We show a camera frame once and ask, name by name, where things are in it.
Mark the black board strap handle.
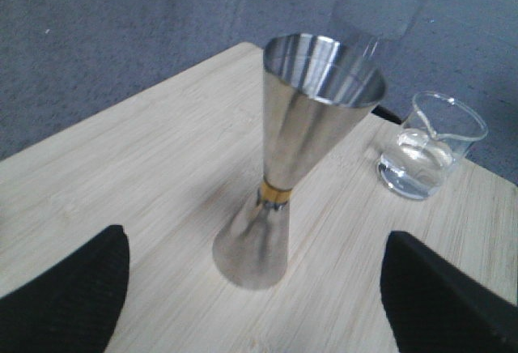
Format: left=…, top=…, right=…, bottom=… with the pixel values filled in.
left=372, top=105, right=402, bottom=125

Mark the clear glass beaker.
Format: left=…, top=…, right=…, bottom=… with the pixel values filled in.
left=377, top=91, right=488, bottom=201

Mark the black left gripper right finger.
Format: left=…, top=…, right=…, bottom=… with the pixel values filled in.
left=381, top=231, right=517, bottom=352

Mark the steel double jigger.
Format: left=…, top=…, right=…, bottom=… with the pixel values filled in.
left=213, top=33, right=386, bottom=290

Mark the light wooden cutting board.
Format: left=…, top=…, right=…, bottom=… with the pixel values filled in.
left=1, top=43, right=517, bottom=352

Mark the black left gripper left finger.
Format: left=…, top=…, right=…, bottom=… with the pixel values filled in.
left=1, top=225, right=130, bottom=352

